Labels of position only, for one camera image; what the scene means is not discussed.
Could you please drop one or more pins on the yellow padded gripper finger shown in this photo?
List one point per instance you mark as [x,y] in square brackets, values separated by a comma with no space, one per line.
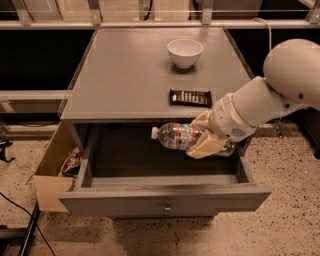
[208,144]
[202,120]

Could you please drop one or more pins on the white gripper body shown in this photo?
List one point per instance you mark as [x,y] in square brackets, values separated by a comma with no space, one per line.
[225,117]

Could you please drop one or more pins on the clear plastic water bottle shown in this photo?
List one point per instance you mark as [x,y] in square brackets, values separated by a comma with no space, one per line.
[180,136]

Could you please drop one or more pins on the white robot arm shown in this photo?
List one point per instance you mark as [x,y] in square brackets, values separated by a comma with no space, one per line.
[291,82]

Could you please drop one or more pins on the round metal drawer knob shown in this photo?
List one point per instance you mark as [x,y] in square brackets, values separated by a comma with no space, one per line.
[167,209]

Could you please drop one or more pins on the open grey top drawer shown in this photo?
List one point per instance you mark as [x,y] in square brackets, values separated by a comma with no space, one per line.
[124,174]

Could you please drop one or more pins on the dark chocolate bar wrapper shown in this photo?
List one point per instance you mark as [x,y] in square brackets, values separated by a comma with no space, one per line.
[190,98]

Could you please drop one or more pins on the white ceramic bowl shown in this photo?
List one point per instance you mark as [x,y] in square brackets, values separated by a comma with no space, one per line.
[184,53]

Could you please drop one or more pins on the grey wooden nightstand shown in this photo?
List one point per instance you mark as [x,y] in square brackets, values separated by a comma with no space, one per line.
[127,75]

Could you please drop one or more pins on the snack bag in box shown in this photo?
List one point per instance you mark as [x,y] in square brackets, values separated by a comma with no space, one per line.
[72,164]

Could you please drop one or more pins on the brown cardboard box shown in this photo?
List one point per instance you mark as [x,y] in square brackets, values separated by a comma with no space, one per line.
[48,178]

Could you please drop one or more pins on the black floor stand base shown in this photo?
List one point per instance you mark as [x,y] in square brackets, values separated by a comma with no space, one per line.
[22,236]

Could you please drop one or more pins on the metal railing frame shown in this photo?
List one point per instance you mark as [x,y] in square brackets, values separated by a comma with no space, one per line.
[97,14]

